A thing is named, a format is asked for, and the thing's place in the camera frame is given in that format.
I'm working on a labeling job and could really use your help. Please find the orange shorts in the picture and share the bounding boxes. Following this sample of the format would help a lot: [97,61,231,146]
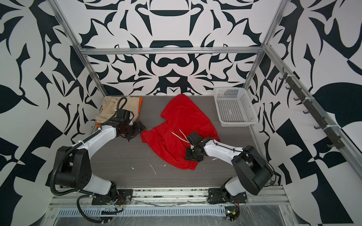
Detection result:
[95,96,143,128]

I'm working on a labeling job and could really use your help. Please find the red shorts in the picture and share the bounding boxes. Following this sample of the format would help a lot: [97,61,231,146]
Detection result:
[140,94,220,170]

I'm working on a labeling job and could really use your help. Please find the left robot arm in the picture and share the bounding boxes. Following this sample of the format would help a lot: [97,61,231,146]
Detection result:
[50,109,146,199]

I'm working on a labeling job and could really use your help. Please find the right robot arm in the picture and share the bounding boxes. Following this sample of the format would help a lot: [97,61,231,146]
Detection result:
[186,132,274,196]

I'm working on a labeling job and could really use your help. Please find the white laundry basket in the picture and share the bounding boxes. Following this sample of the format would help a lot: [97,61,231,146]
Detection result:
[214,87,258,127]

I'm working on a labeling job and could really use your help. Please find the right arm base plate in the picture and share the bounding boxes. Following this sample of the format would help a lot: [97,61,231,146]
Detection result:
[207,188,248,204]

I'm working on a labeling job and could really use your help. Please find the white slotted cable duct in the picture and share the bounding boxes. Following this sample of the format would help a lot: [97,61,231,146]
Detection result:
[56,205,228,218]

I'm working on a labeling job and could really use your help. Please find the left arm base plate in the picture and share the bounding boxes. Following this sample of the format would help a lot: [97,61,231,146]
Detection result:
[91,189,133,205]

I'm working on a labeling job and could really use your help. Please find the aluminium frame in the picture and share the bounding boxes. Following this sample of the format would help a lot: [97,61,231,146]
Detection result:
[50,1,362,226]

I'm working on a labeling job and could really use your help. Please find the black corrugated cable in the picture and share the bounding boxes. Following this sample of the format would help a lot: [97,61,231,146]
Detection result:
[76,194,125,224]

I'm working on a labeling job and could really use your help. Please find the wall hook rail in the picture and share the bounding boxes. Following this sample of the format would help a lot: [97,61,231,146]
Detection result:
[280,68,345,149]

